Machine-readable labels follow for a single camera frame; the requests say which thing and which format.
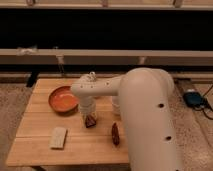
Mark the brown elongated object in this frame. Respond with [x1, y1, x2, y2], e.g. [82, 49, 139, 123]
[111, 123, 120, 146]

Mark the dark power adapter box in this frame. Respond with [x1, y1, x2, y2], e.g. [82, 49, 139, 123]
[183, 89, 204, 107]

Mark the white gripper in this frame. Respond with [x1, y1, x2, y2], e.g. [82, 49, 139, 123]
[78, 96, 97, 120]

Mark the wooden table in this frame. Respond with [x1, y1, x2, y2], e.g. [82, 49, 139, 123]
[5, 78, 131, 167]

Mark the white sponge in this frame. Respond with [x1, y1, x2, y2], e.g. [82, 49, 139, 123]
[50, 127, 67, 149]

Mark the clear plastic cup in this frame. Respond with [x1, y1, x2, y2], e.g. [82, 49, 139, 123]
[111, 96, 120, 115]

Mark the orange bowl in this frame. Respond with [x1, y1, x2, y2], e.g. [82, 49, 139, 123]
[48, 86, 78, 114]

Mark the dark rectangular eraser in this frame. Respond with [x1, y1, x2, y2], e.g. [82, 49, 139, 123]
[85, 115, 96, 128]

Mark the black cable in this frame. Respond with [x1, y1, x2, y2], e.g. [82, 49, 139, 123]
[198, 83, 213, 120]

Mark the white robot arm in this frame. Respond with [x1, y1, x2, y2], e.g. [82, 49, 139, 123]
[71, 68, 183, 171]

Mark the grey metal rail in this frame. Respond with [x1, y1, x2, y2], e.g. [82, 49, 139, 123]
[0, 48, 213, 66]

